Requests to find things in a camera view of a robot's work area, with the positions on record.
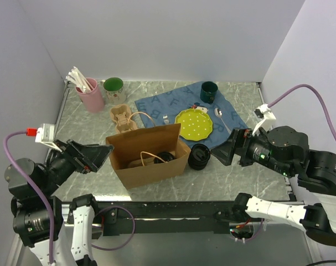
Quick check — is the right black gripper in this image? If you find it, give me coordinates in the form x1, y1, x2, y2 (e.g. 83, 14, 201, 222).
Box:
208, 125, 291, 175

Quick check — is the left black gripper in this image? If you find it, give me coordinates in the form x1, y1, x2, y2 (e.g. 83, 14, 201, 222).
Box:
39, 137, 112, 194

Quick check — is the stack of black lids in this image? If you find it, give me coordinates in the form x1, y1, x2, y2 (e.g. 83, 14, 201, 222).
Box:
188, 144, 210, 171

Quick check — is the brown paper bag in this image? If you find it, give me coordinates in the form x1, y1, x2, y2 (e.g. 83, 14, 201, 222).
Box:
106, 114, 190, 190

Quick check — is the black cup lid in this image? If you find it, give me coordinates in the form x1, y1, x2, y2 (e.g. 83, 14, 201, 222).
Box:
154, 151, 175, 164

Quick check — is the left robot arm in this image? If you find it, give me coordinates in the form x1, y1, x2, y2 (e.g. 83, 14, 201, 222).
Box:
4, 140, 114, 265

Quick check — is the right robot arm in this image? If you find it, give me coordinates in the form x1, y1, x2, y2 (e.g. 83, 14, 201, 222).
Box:
211, 126, 336, 247

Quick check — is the yellow green dotted plate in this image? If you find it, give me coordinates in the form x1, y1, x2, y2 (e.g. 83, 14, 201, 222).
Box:
175, 109, 213, 141

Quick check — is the silver spoon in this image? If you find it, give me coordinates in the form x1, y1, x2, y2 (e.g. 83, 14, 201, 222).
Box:
214, 108, 231, 134

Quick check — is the cardboard cup carrier tray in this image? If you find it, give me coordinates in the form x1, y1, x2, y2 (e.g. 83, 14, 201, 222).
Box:
110, 104, 138, 134

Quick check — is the small santa figurine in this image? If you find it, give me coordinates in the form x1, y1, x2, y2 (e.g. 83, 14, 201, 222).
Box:
191, 103, 208, 113

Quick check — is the pink straw holder cup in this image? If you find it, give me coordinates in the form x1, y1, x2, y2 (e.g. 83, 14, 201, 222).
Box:
75, 78, 105, 113

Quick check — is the dark teal mug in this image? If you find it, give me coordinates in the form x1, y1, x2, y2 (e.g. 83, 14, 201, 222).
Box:
200, 81, 218, 104

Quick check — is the silver fork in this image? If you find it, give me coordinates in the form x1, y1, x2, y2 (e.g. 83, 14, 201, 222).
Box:
163, 115, 170, 125

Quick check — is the green inside ceramic mug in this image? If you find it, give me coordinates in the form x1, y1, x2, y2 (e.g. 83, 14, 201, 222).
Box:
100, 77, 126, 105

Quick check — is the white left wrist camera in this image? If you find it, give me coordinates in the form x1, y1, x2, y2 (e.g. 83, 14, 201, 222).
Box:
26, 123, 60, 151

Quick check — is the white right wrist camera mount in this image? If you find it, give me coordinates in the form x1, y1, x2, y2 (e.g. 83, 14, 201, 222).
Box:
252, 104, 276, 136

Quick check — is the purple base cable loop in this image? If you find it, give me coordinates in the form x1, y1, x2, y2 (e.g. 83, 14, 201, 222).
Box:
90, 206, 136, 252

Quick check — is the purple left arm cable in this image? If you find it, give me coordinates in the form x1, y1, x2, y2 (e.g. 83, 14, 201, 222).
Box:
3, 131, 56, 264

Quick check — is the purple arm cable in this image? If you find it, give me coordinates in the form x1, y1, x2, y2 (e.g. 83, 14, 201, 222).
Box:
267, 84, 336, 161
3, 131, 56, 264

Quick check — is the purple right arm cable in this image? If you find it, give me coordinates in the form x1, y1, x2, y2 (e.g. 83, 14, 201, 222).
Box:
267, 84, 336, 161

